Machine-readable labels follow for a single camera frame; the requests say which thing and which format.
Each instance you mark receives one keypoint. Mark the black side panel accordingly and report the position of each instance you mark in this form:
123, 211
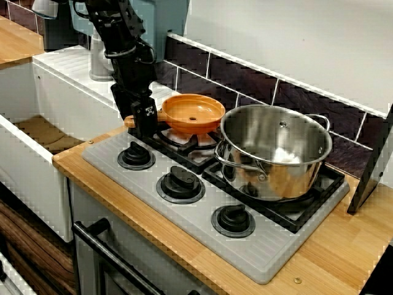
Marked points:
368, 172

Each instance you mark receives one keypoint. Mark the brown cardboard sheet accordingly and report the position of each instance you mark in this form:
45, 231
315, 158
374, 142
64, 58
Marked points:
46, 132

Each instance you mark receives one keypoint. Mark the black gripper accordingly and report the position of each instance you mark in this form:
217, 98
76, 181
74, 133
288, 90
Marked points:
135, 73

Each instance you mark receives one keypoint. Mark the clear glass container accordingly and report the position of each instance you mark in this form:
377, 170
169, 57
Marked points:
46, 7

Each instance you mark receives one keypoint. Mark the orange plastic toy pan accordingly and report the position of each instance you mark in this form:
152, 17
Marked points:
196, 107

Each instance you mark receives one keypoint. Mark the stainless steel pot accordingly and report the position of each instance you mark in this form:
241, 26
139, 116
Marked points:
276, 138

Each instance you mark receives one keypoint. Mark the black burner grate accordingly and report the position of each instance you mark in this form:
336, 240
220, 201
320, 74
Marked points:
276, 215
184, 150

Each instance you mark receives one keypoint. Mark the white toy sink basin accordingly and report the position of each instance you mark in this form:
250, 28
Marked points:
76, 101

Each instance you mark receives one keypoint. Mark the teal robot base box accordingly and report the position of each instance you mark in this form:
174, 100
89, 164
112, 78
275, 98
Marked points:
172, 18

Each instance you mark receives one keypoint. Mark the white toy oven door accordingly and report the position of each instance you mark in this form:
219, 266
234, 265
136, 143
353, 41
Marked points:
138, 239

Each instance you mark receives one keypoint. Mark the grey toy stove panel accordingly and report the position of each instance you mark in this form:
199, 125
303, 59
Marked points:
261, 246

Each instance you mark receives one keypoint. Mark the black stove knob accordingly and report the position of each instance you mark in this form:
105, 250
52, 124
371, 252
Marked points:
179, 184
231, 219
135, 155

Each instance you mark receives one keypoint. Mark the grey toy faucet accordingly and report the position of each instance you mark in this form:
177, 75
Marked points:
98, 64

